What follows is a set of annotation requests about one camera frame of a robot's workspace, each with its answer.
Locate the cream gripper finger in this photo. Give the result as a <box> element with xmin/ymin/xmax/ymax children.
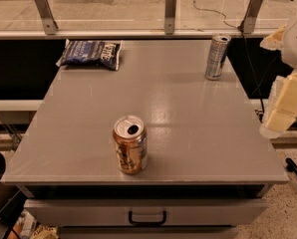
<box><xmin>259</xmin><ymin>70</ymin><xmax>297</xmax><ymax>138</ymax></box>
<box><xmin>260</xmin><ymin>24</ymin><xmax>286</xmax><ymax>51</ymax></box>

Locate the orange soda can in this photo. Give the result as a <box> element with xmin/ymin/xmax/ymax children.
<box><xmin>113</xmin><ymin>116</ymin><xmax>148</xmax><ymax>174</ymax></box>

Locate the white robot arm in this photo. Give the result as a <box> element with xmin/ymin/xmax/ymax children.
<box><xmin>260</xmin><ymin>13</ymin><xmax>297</xmax><ymax>138</ymax></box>

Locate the silver blue energy drink can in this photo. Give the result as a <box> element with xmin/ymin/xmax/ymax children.
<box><xmin>204</xmin><ymin>34</ymin><xmax>231</xmax><ymax>81</ymax></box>

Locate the blue chip bag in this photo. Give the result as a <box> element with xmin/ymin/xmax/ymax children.
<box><xmin>57</xmin><ymin>40</ymin><xmax>122</xmax><ymax>71</ymax></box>

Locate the yellow snack bag on floor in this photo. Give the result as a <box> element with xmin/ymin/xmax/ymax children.
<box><xmin>30</xmin><ymin>225</ymin><xmax>59</xmax><ymax>239</ymax></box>

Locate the grey drawer front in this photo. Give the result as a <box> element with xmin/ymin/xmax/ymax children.
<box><xmin>25</xmin><ymin>199</ymin><xmax>267</xmax><ymax>227</ymax></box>

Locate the right metal bracket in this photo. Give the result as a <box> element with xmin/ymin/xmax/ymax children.
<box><xmin>239</xmin><ymin>0</ymin><xmax>263</xmax><ymax>34</ymax></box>

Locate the metal bracket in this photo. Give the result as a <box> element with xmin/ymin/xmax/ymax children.
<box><xmin>34</xmin><ymin>0</ymin><xmax>58</xmax><ymax>35</ymax></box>
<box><xmin>164</xmin><ymin>0</ymin><xmax>176</xmax><ymax>35</ymax></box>
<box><xmin>239</xmin><ymin>0</ymin><xmax>263</xmax><ymax>34</ymax></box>

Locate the black cable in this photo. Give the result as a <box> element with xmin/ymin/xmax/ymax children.
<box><xmin>189</xmin><ymin>0</ymin><xmax>266</xmax><ymax>113</ymax></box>

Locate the middle metal bracket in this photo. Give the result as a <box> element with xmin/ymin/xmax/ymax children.
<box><xmin>164</xmin><ymin>0</ymin><xmax>176</xmax><ymax>35</ymax></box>

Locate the black drawer handle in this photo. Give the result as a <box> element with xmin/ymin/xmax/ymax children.
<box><xmin>128</xmin><ymin>211</ymin><xmax>167</xmax><ymax>227</ymax></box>

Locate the left metal bracket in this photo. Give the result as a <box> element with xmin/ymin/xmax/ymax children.
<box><xmin>34</xmin><ymin>0</ymin><xmax>58</xmax><ymax>35</ymax></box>

